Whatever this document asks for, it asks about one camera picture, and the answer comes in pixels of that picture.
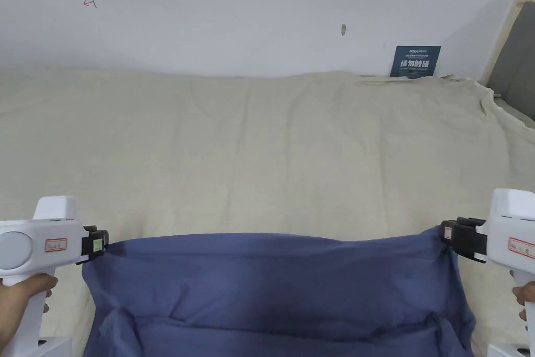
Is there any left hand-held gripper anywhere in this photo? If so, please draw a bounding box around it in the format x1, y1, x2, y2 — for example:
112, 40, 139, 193
0, 195, 111, 357

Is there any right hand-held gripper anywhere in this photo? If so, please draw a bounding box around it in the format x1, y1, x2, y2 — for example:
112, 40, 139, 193
440, 188, 535, 346

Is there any dark blue shirt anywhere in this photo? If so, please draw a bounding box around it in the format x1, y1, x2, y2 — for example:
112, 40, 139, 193
81, 223, 478, 357

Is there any person's right hand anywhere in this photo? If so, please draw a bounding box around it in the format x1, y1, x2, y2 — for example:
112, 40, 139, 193
512, 282, 535, 320

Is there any person's left hand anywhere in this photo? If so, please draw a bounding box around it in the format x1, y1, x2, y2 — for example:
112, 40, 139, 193
0, 274, 60, 354

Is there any grey padded headboard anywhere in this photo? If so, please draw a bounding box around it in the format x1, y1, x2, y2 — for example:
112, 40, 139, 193
476, 0, 535, 122

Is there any dark blue printed card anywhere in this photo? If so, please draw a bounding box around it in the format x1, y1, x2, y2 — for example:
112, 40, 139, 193
389, 45, 443, 79

